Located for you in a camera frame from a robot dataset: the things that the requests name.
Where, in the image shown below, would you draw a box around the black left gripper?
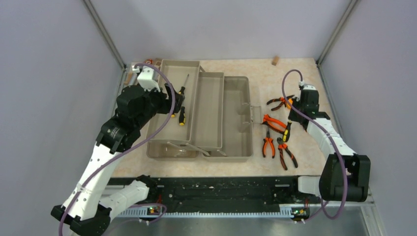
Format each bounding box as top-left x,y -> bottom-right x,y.
135,82 -> 185,128

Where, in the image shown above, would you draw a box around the black yellow small screwdriver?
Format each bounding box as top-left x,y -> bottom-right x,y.
178,74 -> 189,95

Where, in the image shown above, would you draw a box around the orange tape measure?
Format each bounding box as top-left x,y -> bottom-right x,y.
285,98 -> 293,109

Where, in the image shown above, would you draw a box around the black yellow large screwdriver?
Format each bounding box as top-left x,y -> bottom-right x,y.
282,120 -> 292,143

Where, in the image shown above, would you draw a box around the translucent beige tool box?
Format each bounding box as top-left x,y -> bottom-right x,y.
147,59 -> 261,162

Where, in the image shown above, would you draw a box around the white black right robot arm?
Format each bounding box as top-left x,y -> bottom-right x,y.
288,85 -> 371,203

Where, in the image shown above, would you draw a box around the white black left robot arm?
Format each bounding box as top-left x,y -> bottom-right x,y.
51,84 -> 185,236

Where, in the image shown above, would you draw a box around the black yellow long screwdriver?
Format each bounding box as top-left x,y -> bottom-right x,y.
179,100 -> 185,126

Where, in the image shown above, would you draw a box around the orange long-nose pliers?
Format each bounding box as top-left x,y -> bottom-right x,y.
266,95 -> 295,111

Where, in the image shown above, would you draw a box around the large orange combination pliers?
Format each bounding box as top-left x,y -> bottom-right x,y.
262,114 -> 287,133

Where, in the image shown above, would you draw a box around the orange black end pliers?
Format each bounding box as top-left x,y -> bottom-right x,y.
277,138 -> 298,171

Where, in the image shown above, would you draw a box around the small wooden block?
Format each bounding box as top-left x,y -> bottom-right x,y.
271,56 -> 280,66

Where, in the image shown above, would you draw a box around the small orange needle-nose pliers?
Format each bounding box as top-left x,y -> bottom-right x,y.
262,127 -> 275,159

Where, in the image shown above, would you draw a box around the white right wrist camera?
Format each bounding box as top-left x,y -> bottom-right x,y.
298,81 -> 317,91

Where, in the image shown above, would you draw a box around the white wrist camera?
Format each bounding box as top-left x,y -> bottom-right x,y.
132,66 -> 161,92
298,81 -> 317,91

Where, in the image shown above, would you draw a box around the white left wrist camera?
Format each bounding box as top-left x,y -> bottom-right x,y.
132,66 -> 161,92

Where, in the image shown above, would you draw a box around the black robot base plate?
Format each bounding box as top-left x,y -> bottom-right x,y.
111,176 -> 339,214

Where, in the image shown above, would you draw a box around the aluminium frame rail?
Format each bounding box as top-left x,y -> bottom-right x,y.
97,195 -> 375,219

